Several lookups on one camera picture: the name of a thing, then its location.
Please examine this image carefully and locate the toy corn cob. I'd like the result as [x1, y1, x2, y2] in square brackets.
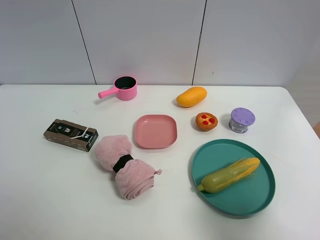
[196, 157, 261, 194]

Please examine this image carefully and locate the brown capsule box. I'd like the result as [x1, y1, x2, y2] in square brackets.
[43, 119, 99, 152]

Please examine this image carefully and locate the rolled pink towel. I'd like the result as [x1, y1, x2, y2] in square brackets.
[95, 135, 162, 200]

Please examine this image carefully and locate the pink toy saucepan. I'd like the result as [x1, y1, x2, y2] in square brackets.
[98, 76, 137, 101]

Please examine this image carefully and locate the purple lidded small jar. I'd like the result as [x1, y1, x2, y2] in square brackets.
[228, 107, 256, 134]

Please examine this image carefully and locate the toy fruit tart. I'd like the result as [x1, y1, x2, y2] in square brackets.
[195, 112, 219, 132]

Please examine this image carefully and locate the yellow toy mango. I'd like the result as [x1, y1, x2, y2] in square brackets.
[176, 86, 208, 108]

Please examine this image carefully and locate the teal round tray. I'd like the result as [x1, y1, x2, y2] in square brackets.
[191, 139, 276, 216]

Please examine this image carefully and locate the pink square plate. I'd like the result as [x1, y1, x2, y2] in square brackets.
[134, 114, 178, 149]

